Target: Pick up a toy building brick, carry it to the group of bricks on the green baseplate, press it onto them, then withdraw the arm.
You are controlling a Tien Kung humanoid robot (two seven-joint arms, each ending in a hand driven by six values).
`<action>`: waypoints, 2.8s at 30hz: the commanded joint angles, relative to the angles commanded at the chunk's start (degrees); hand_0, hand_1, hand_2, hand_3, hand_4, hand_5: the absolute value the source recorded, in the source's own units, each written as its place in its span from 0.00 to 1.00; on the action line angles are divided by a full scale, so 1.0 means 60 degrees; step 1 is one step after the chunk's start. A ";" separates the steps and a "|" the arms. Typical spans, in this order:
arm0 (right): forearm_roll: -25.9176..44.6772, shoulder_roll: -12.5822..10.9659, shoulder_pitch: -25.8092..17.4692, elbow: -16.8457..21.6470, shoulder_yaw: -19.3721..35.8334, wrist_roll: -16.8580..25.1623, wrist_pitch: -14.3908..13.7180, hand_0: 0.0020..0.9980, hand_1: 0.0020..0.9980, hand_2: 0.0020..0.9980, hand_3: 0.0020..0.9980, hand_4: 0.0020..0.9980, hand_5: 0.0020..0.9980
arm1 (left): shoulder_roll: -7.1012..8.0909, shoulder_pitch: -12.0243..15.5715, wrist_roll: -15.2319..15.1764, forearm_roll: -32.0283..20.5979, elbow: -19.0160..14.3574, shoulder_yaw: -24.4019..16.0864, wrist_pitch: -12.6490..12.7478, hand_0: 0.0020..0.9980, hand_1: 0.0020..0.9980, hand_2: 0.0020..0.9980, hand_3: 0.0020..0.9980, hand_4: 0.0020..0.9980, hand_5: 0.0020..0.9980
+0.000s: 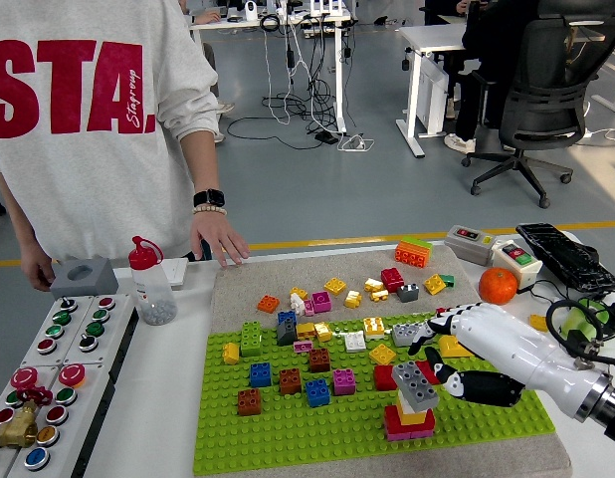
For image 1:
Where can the person's left hand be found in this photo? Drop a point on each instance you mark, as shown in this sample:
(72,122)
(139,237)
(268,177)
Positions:
(215,236)

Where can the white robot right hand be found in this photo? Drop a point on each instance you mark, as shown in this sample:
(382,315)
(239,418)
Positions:
(516,343)

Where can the person's right hand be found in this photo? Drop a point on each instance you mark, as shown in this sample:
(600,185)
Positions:
(36,269)

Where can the light grey tall toy brick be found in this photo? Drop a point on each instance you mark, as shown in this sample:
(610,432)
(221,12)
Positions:
(416,386)

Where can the white square toy brick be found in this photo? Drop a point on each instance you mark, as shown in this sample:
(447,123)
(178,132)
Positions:
(406,404)

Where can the orange long toy brick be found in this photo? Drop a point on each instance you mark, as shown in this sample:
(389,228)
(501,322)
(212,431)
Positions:
(412,256)

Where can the lime green long toy brick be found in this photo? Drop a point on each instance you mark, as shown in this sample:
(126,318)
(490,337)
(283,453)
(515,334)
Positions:
(422,244)

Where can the person's left forearm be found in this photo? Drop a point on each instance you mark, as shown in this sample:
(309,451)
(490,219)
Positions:
(203,164)

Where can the person's right forearm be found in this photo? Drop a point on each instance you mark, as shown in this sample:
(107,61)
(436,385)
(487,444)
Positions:
(19,214)

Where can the yellow curved toy brick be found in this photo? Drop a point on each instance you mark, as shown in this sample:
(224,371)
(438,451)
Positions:
(452,347)

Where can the red and white toy brick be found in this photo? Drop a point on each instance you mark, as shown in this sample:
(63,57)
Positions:
(443,311)

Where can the orange square toy brick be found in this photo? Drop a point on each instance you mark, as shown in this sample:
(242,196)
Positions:
(268,304)

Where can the dark green toy brick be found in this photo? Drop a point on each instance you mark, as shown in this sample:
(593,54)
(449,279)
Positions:
(449,281)

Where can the red sloped toy brick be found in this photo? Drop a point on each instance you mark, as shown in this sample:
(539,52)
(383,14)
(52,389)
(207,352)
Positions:
(427,371)

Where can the small yellow toy brick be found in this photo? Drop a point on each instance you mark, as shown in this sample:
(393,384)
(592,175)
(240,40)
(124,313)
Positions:
(298,292)
(378,295)
(352,299)
(373,285)

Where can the small white toy brick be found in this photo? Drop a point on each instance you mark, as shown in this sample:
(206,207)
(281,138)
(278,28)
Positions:
(296,304)

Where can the blue toy brick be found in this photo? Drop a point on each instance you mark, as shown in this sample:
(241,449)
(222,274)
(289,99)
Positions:
(318,393)
(287,318)
(260,375)

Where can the lime green tall toy brick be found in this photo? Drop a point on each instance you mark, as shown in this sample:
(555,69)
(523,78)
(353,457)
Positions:
(252,340)

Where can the light grey long toy brick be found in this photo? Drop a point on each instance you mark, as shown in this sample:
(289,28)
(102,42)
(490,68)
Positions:
(402,336)

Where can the dark grey sloped toy brick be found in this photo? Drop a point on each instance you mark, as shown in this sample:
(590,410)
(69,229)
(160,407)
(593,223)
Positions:
(287,333)

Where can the magenta toy brick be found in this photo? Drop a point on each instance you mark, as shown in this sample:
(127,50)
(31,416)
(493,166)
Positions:
(344,383)
(321,302)

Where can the small pink flat toy brick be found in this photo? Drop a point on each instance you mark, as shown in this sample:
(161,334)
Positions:
(303,346)

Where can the yellow and white toy brick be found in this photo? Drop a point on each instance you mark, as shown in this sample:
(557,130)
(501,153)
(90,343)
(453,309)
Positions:
(374,329)

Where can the large red toy brick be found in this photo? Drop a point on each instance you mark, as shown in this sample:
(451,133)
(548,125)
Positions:
(392,423)

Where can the wide pink flat toy brick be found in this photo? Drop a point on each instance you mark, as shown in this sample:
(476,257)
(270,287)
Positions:
(399,436)

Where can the white flat toy brick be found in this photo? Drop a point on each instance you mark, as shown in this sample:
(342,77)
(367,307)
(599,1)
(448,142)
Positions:
(355,342)

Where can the brown toy brick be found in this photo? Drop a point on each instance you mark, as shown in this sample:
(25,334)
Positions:
(320,361)
(290,382)
(249,402)

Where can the green baseplate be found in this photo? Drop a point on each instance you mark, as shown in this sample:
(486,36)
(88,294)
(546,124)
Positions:
(337,438)

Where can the black wristwatch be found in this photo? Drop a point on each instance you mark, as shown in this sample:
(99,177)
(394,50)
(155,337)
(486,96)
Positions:
(210,198)

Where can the grey-brown mat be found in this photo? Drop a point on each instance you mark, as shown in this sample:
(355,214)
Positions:
(248,284)

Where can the green tape roll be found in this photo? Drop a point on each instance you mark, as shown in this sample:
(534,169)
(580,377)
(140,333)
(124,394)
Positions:
(571,318)

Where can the orange fruit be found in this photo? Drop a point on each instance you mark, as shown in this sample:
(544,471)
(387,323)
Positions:
(497,286)

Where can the grey push-button box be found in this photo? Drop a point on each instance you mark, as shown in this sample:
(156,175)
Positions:
(111,323)
(49,328)
(4,415)
(83,413)

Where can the grey block with hole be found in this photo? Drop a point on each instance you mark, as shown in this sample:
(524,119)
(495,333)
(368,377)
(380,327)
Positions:
(103,284)

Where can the clear bottle red cap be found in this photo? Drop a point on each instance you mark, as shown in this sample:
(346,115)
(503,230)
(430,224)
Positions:
(150,294)

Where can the black keyboard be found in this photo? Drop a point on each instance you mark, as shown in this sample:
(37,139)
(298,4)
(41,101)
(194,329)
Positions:
(566,256)

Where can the brass valve red handwheel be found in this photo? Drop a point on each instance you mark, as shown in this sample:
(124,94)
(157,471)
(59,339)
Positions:
(16,430)

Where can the white desk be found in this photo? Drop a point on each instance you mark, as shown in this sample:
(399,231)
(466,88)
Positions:
(437,37)
(340,74)

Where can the black office chair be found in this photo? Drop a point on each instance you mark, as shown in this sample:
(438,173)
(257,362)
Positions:
(546,89)

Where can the white computer tower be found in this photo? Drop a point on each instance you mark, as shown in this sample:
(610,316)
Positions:
(432,99)

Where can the white flat wall switch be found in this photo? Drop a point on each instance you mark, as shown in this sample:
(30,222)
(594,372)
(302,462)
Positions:
(177,271)

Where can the white switch box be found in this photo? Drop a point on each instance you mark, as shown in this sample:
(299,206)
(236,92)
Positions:
(519,256)

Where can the grey switch box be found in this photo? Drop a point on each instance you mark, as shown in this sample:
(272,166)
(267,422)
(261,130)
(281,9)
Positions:
(467,244)

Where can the white desk camera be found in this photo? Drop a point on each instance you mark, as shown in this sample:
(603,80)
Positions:
(251,11)

